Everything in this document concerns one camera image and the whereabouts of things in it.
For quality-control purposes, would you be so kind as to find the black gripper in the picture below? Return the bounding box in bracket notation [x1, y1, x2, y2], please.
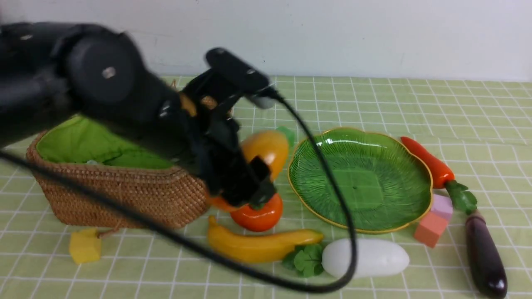
[166, 69, 277, 208]

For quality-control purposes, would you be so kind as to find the yellow orange toy mango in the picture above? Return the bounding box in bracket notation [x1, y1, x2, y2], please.
[241, 130, 291, 181]

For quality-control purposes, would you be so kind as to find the orange toy persimmon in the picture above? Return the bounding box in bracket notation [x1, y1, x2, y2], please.
[230, 193, 283, 232]

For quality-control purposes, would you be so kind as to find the yellow toy banana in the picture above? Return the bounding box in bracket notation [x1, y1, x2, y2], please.
[207, 216, 324, 264]

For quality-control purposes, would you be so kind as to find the white toy radish with leaves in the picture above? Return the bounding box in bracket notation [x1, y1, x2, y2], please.
[282, 238, 410, 279]

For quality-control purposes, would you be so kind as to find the orange toy carrot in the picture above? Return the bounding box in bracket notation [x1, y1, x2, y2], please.
[400, 136, 478, 215]

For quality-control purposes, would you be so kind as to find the purple toy eggplant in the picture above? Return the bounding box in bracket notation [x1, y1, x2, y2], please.
[464, 210, 508, 299]

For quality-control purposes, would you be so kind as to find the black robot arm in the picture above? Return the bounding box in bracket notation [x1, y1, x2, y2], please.
[0, 22, 277, 207]

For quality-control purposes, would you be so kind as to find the green foam cube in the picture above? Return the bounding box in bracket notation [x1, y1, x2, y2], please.
[276, 126, 295, 147]

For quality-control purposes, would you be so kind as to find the woven wicker basket green lining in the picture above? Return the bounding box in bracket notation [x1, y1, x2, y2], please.
[25, 117, 209, 229]

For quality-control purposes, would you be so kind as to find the yellow foam cube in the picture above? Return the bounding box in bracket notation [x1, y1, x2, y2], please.
[69, 228, 101, 265]

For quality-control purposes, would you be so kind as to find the green glass leaf plate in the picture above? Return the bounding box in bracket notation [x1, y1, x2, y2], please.
[287, 127, 433, 234]

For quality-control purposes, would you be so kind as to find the orange foam cube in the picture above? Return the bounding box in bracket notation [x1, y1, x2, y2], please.
[414, 212, 448, 248]

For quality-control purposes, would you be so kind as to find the pink foam cube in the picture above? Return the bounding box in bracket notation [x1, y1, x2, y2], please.
[431, 194, 453, 221]

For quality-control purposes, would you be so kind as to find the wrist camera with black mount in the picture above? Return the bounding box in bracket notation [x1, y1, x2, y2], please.
[205, 47, 275, 110]

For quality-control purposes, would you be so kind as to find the black cable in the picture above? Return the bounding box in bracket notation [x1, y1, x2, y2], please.
[0, 89, 358, 294]

